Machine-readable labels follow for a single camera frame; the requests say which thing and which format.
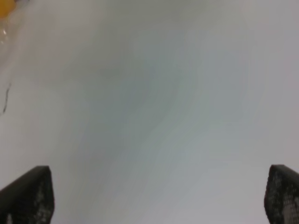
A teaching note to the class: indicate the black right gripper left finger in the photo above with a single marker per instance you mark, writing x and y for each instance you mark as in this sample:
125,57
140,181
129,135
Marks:
29,199

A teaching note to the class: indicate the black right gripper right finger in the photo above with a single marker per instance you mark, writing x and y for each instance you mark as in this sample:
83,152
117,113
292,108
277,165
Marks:
281,199

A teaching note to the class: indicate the clear zip bag blue seal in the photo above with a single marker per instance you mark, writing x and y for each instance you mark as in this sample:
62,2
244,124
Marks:
13,35

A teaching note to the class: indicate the yellow pear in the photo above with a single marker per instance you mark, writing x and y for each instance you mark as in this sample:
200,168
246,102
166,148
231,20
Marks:
6,7

